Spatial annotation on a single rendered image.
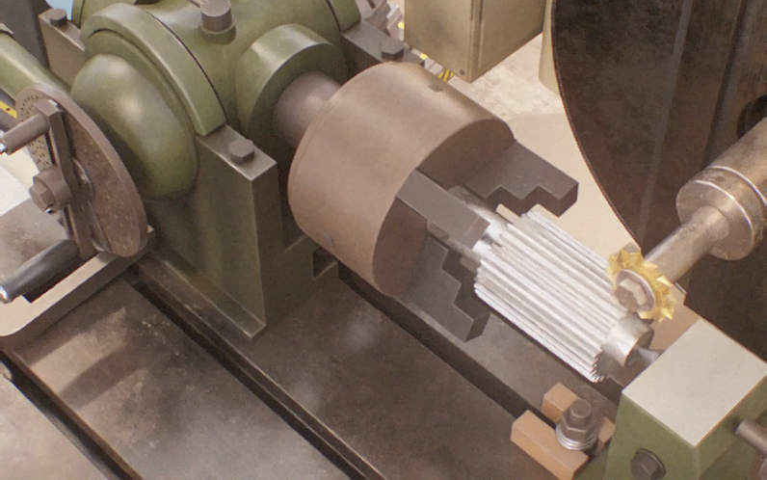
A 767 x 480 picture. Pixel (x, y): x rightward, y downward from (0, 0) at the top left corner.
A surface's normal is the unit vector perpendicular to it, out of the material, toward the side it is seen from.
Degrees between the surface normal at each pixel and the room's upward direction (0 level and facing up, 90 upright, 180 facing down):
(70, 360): 0
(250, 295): 90
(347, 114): 24
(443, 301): 65
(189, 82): 42
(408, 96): 6
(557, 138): 0
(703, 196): 90
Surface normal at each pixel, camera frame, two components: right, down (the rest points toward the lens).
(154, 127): 0.26, 0.15
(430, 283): -0.64, 0.21
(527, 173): -0.06, -0.61
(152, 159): 0.09, 0.56
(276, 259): 0.71, 0.53
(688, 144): -0.71, 0.53
